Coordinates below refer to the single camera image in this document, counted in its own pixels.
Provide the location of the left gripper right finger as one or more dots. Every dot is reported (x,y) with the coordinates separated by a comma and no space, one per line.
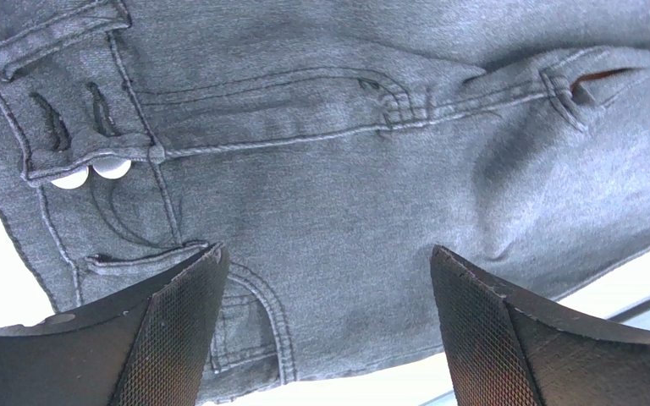
(556,349)

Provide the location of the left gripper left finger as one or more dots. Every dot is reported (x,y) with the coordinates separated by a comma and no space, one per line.
(144,345)

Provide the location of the black denim trousers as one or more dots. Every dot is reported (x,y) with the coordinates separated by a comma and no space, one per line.
(329,145)

